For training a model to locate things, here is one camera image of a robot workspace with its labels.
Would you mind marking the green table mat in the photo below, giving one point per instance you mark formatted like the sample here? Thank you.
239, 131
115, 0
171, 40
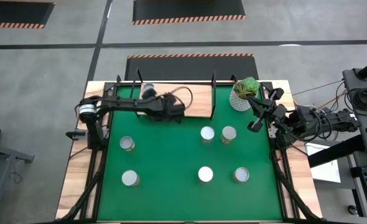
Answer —
171, 199

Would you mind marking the succulent in white patterned pot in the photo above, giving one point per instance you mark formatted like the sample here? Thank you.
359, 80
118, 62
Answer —
240, 101

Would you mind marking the tall Cherries can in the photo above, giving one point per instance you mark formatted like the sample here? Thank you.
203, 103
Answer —
130, 178

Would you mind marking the short can lemon print label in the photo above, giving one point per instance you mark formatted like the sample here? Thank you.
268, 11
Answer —
127, 143

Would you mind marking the silver metal bracket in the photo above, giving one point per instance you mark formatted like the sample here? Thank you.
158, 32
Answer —
272, 133

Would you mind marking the short can yellow green label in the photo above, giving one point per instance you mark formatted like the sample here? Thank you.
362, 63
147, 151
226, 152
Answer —
147, 87

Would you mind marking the short can orange patterned label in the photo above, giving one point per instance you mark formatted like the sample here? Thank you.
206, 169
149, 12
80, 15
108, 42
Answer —
241, 175

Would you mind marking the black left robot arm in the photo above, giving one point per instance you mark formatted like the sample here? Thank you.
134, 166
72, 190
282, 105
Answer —
124, 104

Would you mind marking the white paper sheet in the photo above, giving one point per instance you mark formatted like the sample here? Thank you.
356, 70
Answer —
326, 172

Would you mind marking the grey metal side table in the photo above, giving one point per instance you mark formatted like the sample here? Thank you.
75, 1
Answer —
3, 151

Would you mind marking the grey equipment stand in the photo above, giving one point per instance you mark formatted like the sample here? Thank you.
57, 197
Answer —
360, 124

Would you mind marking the tall Pineapple can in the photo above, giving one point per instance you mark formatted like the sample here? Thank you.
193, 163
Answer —
228, 134

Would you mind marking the wooden tray with black rails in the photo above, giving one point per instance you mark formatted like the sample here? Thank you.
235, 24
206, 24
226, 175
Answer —
199, 99

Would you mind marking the black aluminium rig frame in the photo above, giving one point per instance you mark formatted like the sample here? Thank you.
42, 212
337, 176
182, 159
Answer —
123, 83

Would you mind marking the black striped-edge floor mat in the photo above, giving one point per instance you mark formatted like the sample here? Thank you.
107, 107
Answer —
186, 65
186, 9
15, 12

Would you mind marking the tall tin can silver lid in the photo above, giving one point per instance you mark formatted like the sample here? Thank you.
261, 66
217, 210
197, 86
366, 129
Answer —
205, 174

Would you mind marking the black stand leg beam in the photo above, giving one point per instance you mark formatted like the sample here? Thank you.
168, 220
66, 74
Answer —
332, 152

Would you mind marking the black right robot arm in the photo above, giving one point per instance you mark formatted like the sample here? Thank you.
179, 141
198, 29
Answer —
326, 121

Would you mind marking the black computer mouse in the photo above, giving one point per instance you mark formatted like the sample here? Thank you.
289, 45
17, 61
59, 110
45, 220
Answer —
352, 210

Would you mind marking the tall Pears can green label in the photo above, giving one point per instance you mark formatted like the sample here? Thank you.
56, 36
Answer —
207, 133

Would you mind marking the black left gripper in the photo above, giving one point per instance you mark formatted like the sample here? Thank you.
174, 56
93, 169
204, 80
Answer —
172, 109

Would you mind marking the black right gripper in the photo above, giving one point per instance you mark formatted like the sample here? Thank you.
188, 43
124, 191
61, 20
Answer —
275, 112

